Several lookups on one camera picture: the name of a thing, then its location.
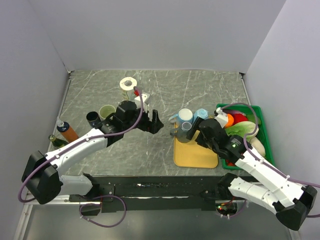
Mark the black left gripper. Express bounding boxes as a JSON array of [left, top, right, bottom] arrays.
[[123, 104, 163, 134]]

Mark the grey blue mug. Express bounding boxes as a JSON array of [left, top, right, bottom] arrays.
[[169, 121, 192, 143]]

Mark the light green mug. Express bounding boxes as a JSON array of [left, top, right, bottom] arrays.
[[98, 104, 116, 120]]

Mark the dark blue mug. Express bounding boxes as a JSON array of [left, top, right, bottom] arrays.
[[86, 111, 101, 128]]

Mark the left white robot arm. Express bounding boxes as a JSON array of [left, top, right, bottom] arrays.
[[22, 100, 164, 205]]

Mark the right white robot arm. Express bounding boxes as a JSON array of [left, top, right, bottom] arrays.
[[187, 117, 318, 231]]

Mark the light blue faceted mug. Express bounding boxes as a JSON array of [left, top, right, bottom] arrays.
[[192, 108, 209, 123]]

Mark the light blue white mug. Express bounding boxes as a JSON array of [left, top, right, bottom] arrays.
[[168, 108, 194, 125]]

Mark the orange toy fruit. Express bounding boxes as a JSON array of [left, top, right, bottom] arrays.
[[225, 113, 234, 128]]

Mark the yellow tray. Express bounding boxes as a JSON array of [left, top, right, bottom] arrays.
[[173, 124, 218, 169]]

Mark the red toy pepper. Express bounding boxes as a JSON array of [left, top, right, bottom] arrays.
[[232, 113, 248, 125]]

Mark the green toy cabbage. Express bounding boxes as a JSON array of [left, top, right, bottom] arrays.
[[225, 121, 256, 138]]

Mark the green plastic bin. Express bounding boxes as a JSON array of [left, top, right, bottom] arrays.
[[215, 103, 275, 171]]

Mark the white paper towel roll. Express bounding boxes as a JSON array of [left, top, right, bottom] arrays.
[[119, 77, 138, 101]]

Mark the green toy vegetable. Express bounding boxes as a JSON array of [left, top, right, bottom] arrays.
[[246, 113, 262, 125]]

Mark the white toy radish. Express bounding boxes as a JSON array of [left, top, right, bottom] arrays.
[[249, 137, 266, 157]]

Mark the orange juice bottle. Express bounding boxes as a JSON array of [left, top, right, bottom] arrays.
[[56, 117, 79, 143]]

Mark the green bottle gold cap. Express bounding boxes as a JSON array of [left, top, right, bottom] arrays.
[[48, 134, 69, 150]]

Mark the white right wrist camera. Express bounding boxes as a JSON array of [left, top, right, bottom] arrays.
[[214, 107, 229, 128]]

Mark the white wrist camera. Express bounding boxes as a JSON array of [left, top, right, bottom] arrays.
[[214, 107, 229, 128], [133, 90, 151, 112]]

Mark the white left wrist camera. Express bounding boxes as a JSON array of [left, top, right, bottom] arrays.
[[133, 90, 151, 112]]

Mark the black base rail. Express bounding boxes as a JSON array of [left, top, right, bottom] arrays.
[[69, 176, 233, 213]]

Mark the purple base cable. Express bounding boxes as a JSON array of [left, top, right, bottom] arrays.
[[78, 194, 127, 228]]

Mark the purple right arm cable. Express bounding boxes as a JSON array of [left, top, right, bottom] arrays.
[[219, 102, 320, 217]]

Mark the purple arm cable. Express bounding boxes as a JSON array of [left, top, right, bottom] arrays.
[[17, 86, 144, 203], [219, 102, 320, 217]]

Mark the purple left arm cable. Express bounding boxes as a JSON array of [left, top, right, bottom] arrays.
[[17, 86, 144, 203]]

